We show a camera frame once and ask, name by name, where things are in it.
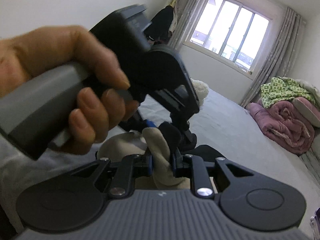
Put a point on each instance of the grey right curtain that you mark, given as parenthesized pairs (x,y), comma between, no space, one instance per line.
(282,56)

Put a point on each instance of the light blue bed sheet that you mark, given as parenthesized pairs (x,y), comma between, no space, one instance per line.
(221,124)

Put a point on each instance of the grey curtain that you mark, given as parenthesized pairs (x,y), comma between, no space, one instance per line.
(282,56)
(186,12)

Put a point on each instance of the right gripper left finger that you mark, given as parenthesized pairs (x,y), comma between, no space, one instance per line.
(118,178)

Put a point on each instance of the person's left hand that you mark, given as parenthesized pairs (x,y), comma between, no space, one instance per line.
(26,56)

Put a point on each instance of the grey left curtain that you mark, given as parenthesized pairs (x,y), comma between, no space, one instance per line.
(186,12)

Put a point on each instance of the pink rolled quilt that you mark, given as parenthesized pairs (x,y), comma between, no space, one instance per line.
(283,124)

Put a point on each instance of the window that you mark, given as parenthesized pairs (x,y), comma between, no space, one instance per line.
(230,32)

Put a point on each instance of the cream beige garment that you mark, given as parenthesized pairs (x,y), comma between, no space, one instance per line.
(157,143)

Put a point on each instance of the dark hanging coat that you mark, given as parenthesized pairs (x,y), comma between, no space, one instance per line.
(158,31)

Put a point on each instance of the black garment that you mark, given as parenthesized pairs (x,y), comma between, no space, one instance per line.
(185,142)

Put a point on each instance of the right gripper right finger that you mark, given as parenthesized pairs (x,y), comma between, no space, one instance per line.
(220,178)

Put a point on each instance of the green patterned cloth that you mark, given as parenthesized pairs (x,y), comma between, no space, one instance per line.
(283,89)

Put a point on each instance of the cream plush toy dog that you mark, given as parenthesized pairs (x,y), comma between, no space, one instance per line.
(201,89)

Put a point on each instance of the pink white pillow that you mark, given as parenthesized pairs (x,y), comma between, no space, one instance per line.
(307,110)

